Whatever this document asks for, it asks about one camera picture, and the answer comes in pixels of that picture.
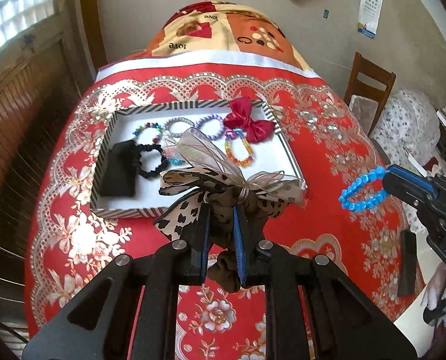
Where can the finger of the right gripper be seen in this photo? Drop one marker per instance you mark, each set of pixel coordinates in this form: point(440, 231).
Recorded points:
point(412, 178)
point(402, 189)

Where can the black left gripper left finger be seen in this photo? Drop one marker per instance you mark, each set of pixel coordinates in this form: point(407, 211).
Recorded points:
point(194, 268)

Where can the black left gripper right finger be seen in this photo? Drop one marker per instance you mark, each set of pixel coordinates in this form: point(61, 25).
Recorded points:
point(246, 238)

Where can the leopard print bow scrunchie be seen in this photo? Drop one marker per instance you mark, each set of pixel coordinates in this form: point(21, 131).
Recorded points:
point(212, 178)

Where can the black scrunchie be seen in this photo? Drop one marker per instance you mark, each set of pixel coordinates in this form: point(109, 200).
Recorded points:
point(150, 161)

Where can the black velvet jewelry pouch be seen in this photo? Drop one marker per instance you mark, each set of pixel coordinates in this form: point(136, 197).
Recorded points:
point(119, 178)

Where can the white gloved right hand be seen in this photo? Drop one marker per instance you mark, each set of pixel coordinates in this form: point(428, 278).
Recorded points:
point(434, 298)

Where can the floral fabric cover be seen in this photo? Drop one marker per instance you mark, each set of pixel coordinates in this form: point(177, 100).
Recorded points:
point(408, 132)

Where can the wooden chair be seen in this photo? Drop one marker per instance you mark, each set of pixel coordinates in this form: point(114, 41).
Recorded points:
point(357, 87)

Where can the red satin bow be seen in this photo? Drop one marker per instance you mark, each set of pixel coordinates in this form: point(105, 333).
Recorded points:
point(257, 130)

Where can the red gold floral tablecloth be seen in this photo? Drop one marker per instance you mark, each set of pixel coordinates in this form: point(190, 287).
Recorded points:
point(69, 244)

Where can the eye chart poster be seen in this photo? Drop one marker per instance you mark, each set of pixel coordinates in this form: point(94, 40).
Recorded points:
point(368, 19)

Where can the orange cartoon blanket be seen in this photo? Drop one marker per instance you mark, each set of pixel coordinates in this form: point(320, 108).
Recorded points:
point(222, 26)

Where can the wooden slatted door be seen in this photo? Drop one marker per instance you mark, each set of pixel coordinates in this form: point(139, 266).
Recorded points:
point(46, 62)

